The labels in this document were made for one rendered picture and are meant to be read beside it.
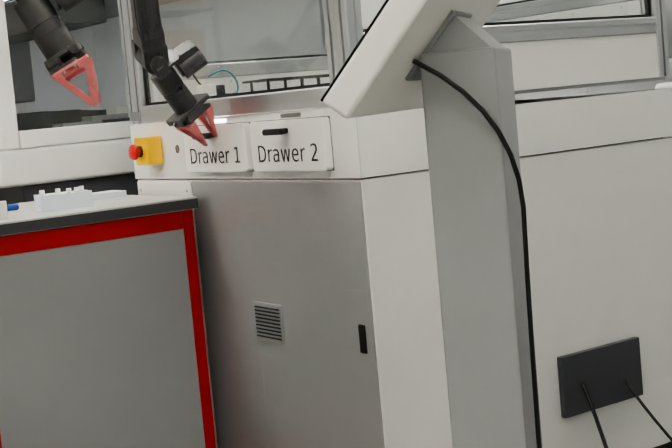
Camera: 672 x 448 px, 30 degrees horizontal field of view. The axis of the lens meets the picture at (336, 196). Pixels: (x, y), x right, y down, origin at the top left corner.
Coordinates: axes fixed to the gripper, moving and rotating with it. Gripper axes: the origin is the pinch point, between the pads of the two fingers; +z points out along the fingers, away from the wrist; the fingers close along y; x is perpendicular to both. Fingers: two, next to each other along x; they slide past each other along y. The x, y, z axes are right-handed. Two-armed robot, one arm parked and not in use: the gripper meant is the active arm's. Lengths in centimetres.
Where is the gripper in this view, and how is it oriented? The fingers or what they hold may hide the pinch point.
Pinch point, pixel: (209, 138)
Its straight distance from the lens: 291.8
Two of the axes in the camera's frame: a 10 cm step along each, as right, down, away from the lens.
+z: 5.2, 7.5, 4.0
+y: 6.2, -6.6, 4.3
